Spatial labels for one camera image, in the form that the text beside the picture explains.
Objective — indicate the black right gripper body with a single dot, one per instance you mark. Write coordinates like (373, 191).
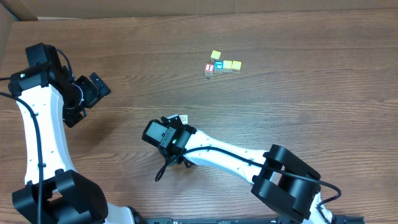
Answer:
(173, 120)

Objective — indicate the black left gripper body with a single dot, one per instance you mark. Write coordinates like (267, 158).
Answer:
(99, 87)

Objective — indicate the white M wooden block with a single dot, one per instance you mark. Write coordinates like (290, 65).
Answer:
(184, 118)

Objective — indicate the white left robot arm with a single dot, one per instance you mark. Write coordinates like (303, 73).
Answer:
(50, 98)

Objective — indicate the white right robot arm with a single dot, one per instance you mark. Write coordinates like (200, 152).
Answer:
(278, 178)

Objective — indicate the red I wooden block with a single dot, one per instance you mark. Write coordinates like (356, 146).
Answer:
(209, 69)

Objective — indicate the blue letter wooden block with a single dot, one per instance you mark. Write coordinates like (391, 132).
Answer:
(218, 66)

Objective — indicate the yellow middle wooden block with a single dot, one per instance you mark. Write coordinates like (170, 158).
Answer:
(227, 66)

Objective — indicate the yellow wooden block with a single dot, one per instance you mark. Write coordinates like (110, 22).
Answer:
(236, 66)
(227, 66)
(215, 55)

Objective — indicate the yellow back wooden block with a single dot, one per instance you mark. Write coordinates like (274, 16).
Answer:
(215, 55)

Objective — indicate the yellow right wooden block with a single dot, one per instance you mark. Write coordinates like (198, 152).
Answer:
(236, 66)

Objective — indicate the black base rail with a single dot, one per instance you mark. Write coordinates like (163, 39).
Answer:
(339, 219)

